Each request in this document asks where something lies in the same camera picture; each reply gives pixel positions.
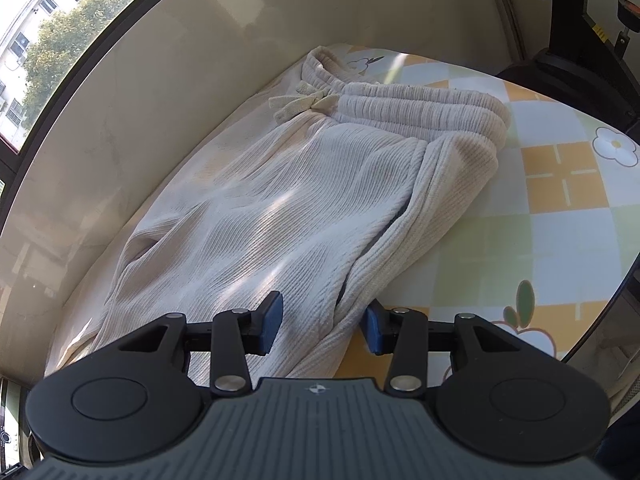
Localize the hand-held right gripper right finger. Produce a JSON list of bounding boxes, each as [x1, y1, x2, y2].
[[364, 298, 521, 395]]

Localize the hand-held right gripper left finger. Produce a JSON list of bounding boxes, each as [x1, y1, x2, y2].
[[117, 290, 285, 397]]

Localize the cream ribbed pants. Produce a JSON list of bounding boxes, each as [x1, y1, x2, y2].
[[60, 46, 512, 381]]

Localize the floral checkered tablecloth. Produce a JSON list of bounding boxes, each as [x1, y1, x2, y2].
[[42, 42, 640, 388]]

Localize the black exercise bike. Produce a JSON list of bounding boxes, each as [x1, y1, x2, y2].
[[497, 0, 640, 133]]

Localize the dark framed window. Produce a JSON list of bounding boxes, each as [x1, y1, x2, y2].
[[0, 0, 201, 181]]

